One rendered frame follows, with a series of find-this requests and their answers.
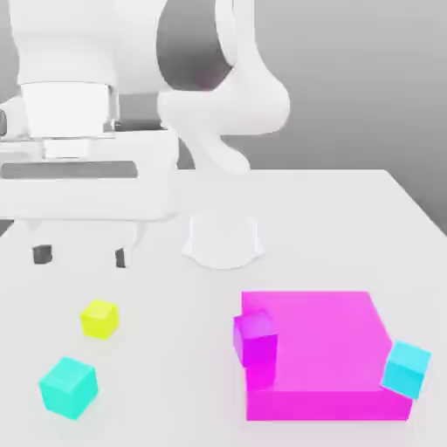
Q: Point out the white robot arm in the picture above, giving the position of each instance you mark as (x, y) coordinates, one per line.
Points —
(251, 104)

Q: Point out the small yellow cube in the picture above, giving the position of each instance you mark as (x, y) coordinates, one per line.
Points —
(99, 321)

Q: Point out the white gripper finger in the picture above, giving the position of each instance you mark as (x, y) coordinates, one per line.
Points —
(42, 253)
(122, 256)

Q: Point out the small purple cube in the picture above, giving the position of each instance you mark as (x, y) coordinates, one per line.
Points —
(256, 344)

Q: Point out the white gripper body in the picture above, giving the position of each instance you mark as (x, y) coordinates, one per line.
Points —
(87, 195)

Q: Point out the small light blue cube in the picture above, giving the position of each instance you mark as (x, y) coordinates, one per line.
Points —
(405, 372)

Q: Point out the small turquoise cube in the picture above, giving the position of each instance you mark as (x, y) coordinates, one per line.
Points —
(68, 389)

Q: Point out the large magenta box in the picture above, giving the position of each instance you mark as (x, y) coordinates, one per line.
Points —
(328, 349)

